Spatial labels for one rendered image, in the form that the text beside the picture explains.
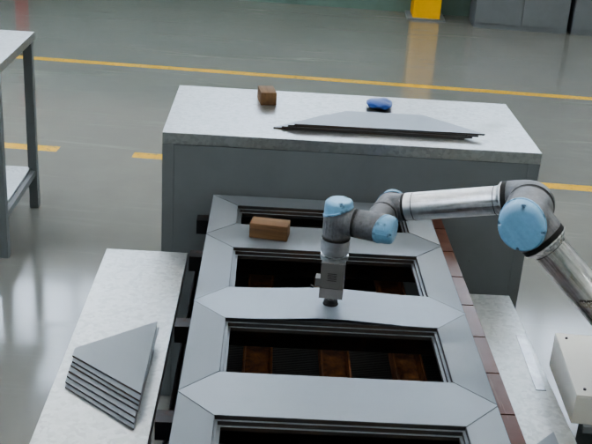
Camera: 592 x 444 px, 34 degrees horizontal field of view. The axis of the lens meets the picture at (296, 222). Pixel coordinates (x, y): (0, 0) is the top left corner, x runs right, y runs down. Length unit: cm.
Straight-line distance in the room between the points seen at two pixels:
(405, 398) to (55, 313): 237
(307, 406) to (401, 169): 135
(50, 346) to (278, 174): 131
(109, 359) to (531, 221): 109
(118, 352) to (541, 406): 111
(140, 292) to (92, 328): 24
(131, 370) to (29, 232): 278
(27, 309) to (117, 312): 165
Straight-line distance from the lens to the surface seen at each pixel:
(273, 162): 336
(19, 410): 378
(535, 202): 238
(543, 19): 1106
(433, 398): 234
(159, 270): 305
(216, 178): 339
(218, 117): 353
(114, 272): 304
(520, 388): 276
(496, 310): 314
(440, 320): 267
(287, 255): 299
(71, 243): 504
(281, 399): 227
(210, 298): 268
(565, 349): 278
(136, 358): 252
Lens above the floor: 210
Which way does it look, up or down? 23 degrees down
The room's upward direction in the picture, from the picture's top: 4 degrees clockwise
